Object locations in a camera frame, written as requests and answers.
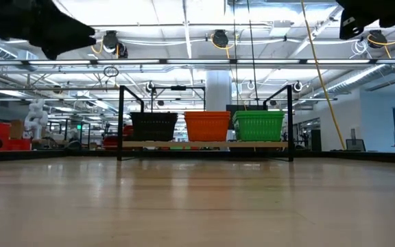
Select green plastic slotted basket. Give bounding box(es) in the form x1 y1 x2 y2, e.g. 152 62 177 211
233 116 285 142
232 110 286 115
232 113 286 118

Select thin black metal frame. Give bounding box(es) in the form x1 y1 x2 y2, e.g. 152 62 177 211
150 85 206 113

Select wooden shelf with black frame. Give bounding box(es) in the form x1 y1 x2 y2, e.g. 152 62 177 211
117 84 295 163

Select small cardboard box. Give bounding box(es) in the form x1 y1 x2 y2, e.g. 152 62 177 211
10 119 25 140

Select red plastic storage bin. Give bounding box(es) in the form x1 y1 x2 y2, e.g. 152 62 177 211
102 135 119 149

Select black aluminium rig frame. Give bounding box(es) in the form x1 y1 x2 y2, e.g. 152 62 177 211
0 150 395 165

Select black hanging cable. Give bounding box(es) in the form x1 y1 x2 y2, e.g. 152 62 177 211
232 0 239 106
246 0 259 107

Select tall black speaker box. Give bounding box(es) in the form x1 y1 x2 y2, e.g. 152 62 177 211
311 129 322 152

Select white round column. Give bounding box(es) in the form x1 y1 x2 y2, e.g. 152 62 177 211
205 70 233 113

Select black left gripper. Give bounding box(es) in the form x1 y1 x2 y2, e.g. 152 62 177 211
0 0 97 61

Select yellow hanging cord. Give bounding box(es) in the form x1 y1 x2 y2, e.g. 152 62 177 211
299 0 347 151

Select large black ceiling cord reel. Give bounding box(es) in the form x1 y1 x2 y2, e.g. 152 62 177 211
368 30 387 49
212 29 230 49
101 30 119 52

